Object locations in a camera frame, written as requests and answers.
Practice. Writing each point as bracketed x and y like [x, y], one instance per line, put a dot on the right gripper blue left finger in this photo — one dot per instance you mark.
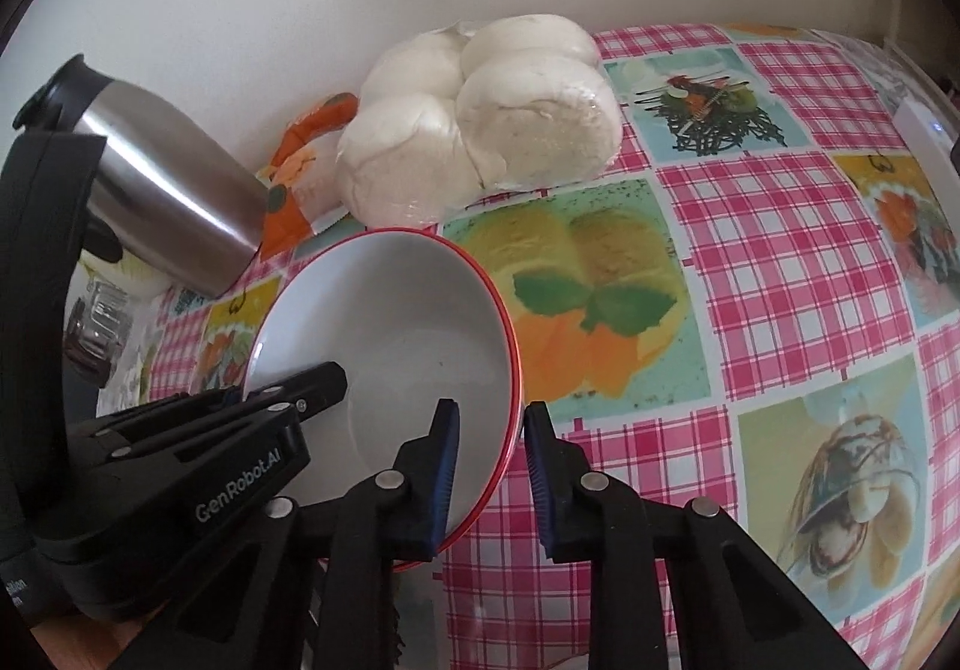
[444, 439]

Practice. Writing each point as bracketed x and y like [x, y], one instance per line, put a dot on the tray of glass cups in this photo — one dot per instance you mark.
[97, 331]

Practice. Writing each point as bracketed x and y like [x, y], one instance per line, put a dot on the bag of steamed buns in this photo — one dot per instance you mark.
[448, 117]

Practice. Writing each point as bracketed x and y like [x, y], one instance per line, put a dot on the white power strip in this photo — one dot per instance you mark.
[926, 137]

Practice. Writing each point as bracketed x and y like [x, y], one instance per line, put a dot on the napa cabbage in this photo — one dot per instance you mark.
[131, 274]

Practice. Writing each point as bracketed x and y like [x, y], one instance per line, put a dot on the strawberry pattern bowl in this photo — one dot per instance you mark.
[412, 319]

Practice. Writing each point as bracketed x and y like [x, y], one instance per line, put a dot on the checkered picture tablecloth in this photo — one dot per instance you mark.
[758, 301]

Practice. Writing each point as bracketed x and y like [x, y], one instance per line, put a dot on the orange snack packet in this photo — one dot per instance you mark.
[302, 196]

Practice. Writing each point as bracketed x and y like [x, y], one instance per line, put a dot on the stainless steel thermos jug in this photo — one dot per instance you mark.
[171, 194]

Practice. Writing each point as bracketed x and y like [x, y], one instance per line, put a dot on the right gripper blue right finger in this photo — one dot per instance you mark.
[542, 467]

